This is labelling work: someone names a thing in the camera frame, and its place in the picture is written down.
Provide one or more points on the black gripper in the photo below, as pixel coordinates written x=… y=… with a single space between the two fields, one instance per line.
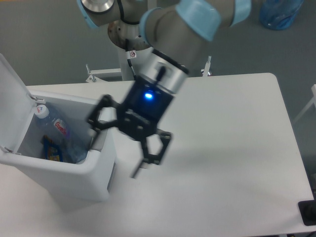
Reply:
x=145 y=108

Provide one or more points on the crushed clear plastic bottle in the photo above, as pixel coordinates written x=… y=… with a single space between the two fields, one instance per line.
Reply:
x=56 y=128

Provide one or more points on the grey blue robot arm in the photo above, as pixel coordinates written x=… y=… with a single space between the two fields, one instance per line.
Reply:
x=222 y=13

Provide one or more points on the white trash can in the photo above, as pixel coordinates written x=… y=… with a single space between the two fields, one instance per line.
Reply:
x=89 y=179

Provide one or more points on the white trash can lid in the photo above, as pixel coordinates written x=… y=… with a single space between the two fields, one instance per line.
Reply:
x=17 y=107

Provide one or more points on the blue snack wrapper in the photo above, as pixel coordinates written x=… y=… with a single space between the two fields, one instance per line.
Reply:
x=52 y=151

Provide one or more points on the blue water jug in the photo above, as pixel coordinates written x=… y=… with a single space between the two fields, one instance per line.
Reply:
x=279 y=14

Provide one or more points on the black device at edge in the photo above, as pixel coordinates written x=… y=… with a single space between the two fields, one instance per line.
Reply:
x=308 y=212

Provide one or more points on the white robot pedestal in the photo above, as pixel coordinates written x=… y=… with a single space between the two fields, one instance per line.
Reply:
x=123 y=64

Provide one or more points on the white frame at right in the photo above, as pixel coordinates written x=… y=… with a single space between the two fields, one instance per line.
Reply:
x=311 y=103

